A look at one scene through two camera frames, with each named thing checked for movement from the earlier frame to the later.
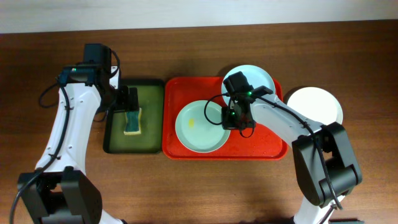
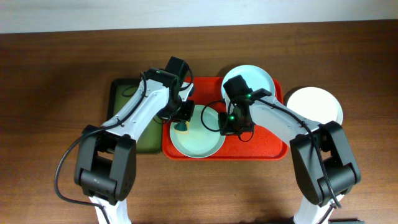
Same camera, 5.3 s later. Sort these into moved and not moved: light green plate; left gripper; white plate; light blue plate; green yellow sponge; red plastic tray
Moved: left gripper; green yellow sponge; light green plate
Not moved: red plastic tray; light blue plate; white plate
